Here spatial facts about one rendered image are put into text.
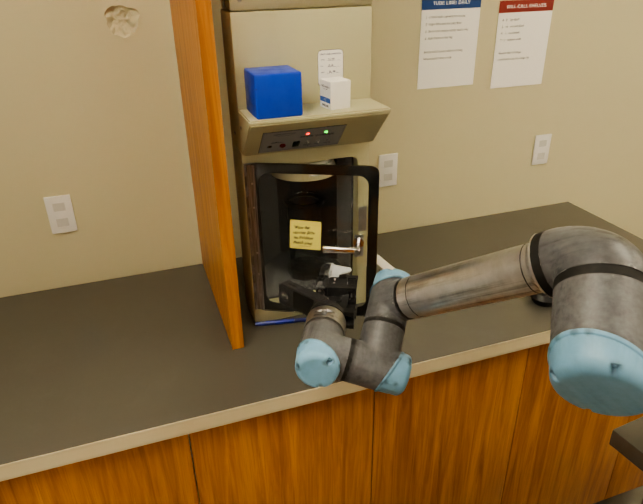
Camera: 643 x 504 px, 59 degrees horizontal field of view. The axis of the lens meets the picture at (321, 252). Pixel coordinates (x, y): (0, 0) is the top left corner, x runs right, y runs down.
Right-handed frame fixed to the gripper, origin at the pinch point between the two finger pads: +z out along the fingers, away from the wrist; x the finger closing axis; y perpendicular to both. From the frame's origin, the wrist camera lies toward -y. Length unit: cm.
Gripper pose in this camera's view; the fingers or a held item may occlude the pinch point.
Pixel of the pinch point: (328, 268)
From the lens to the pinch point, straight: 124.8
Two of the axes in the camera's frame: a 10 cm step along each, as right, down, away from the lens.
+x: -0.2, -8.9, -4.5
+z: 1.3, -4.5, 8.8
